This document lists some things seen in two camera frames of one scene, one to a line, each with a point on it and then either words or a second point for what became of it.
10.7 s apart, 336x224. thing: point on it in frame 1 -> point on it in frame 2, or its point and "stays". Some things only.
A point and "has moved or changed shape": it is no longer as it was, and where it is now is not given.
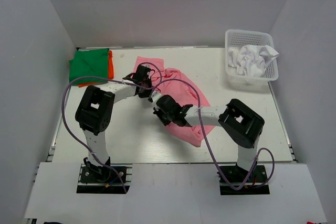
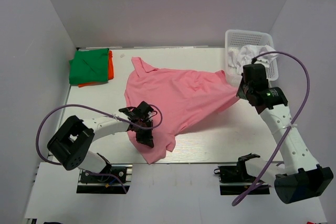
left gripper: (144, 95) -> (146, 140)
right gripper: (158, 111) -> (240, 93)
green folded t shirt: (93, 63) stays
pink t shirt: (171, 82) has moved or changed shape
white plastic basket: (234, 39) stays
